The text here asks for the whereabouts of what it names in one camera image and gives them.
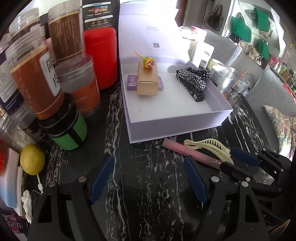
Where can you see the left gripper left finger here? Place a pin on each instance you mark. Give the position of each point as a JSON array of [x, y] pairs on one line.
[[51, 220]]

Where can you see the dark-label supplement jar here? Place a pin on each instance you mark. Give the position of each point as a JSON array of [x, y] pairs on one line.
[[11, 98]]

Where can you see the yellow lemon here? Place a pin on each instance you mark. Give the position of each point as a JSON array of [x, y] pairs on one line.
[[32, 159]]

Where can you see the purple Manta Ray card box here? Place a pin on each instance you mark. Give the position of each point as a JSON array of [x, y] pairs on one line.
[[132, 83]]

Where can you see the clear glass mug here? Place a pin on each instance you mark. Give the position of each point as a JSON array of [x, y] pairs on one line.
[[233, 84]]

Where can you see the polka dot black scrunchie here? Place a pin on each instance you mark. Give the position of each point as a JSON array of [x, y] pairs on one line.
[[201, 74]]

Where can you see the red cylindrical canister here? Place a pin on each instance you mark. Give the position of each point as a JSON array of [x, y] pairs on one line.
[[101, 44]]

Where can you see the lavender open gift box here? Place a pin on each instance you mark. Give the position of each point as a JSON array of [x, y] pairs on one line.
[[148, 28]]

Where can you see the short orange-label plastic jar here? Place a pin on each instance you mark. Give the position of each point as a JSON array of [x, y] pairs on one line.
[[77, 78]]

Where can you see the orange peel plastic jar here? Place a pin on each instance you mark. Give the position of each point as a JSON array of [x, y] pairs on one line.
[[32, 69]]

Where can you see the tall brown-label plastic jar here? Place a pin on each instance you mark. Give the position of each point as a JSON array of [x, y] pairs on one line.
[[66, 30]]

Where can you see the green-label black jar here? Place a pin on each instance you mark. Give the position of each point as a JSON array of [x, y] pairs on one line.
[[67, 127]]

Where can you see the roll of tape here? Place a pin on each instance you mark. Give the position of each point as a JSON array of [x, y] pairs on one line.
[[214, 62]]

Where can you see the gold rectangular box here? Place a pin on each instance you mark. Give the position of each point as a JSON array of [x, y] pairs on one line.
[[147, 80]]

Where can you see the cream plastic hair claw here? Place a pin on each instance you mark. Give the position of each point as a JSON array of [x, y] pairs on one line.
[[212, 145]]

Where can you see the black cosmetic box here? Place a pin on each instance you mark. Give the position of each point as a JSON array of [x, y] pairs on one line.
[[197, 96]]

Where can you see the grey leaf-pattern chair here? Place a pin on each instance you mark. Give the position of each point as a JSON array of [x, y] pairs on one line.
[[270, 91]]

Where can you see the gingham black white scrunchie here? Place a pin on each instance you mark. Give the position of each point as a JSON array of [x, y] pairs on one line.
[[192, 79]]

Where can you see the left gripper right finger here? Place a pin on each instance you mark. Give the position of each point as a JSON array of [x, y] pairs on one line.
[[244, 218]]

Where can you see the floral cushion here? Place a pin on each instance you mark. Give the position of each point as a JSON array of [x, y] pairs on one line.
[[284, 127]]

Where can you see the black oat snack bag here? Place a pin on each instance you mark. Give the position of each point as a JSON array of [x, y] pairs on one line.
[[100, 13]]

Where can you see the green tote bag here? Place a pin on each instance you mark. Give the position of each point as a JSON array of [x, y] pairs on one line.
[[239, 29]]

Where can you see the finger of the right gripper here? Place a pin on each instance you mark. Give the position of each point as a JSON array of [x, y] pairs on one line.
[[235, 173], [249, 156]]

